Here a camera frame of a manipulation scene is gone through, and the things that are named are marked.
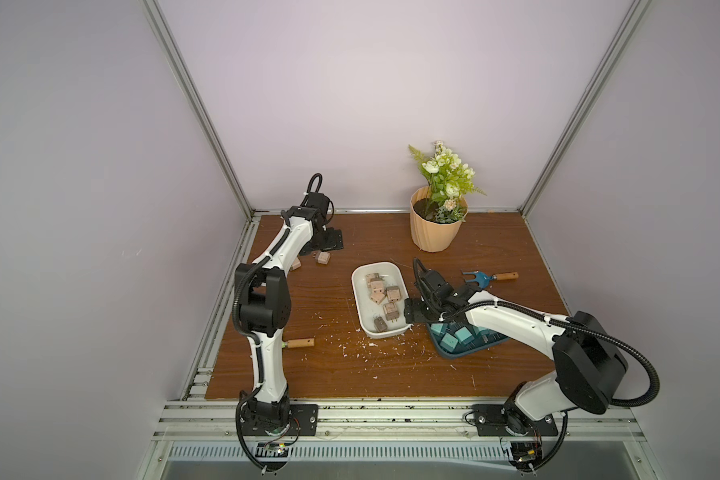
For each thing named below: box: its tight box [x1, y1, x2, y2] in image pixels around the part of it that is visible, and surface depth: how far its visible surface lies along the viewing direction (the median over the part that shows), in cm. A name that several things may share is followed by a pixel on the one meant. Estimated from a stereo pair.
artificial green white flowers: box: [408, 140, 487, 224], surface depth 94 cm
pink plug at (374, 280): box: [366, 273, 382, 287], surface depth 97 cm
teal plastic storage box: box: [426, 316, 510, 360], surface depth 86 cm
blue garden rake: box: [462, 271, 519, 288], surface depth 102 cm
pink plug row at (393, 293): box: [385, 286, 401, 302], surface depth 96 cm
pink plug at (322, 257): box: [312, 250, 331, 265], surface depth 106 cm
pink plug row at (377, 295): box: [370, 288, 386, 305], surface depth 95 cm
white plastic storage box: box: [351, 261, 413, 339], surface depth 96 cm
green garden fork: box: [282, 338, 315, 349], surface depth 87 cm
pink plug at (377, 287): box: [371, 280, 385, 295], surface depth 94 cm
